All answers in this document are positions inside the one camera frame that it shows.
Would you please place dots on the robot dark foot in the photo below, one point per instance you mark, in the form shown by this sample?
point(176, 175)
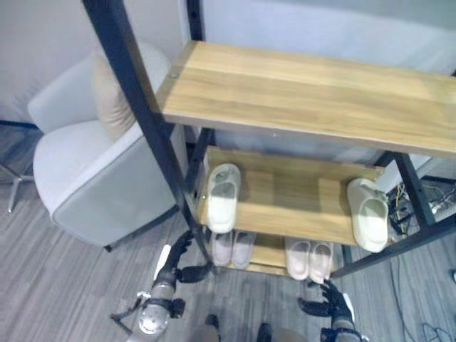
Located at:
point(264, 331)
point(212, 322)

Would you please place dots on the metal chair leg base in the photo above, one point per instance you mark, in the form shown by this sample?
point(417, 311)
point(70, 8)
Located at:
point(14, 185)

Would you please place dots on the light grey armchair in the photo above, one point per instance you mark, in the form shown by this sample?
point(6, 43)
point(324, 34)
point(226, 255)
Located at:
point(92, 178)

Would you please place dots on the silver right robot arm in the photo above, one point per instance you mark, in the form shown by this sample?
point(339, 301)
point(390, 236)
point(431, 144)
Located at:
point(342, 329)

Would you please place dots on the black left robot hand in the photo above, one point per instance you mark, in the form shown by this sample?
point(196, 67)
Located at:
point(170, 266)

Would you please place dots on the beige cushion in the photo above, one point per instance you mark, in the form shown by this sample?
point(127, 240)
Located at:
point(111, 103)

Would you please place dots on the robot dark left foot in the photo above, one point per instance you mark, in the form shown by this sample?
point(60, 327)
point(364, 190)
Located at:
point(212, 322)

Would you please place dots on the low wooden shelf board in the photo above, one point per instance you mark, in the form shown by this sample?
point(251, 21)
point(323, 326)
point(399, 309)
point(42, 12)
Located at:
point(267, 258)

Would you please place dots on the middle wooden shelf board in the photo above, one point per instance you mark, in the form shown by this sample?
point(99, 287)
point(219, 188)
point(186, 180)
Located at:
point(288, 203)

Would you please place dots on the cream slipper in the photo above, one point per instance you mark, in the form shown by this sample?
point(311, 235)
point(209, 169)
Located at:
point(221, 198)
point(370, 217)

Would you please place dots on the robot dark right foot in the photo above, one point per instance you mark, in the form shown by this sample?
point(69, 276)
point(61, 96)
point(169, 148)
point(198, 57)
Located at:
point(264, 331)

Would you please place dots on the large wooden shelf board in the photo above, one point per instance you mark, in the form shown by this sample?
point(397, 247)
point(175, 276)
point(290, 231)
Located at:
point(306, 96)

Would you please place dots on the pale pink slipper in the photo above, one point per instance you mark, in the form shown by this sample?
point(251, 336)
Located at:
point(298, 260)
point(243, 251)
point(221, 249)
point(320, 261)

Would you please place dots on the black metal shoe rack frame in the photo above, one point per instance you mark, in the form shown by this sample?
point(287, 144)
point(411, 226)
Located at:
point(142, 117)

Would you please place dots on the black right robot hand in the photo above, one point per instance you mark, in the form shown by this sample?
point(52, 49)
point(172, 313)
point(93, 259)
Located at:
point(333, 301)

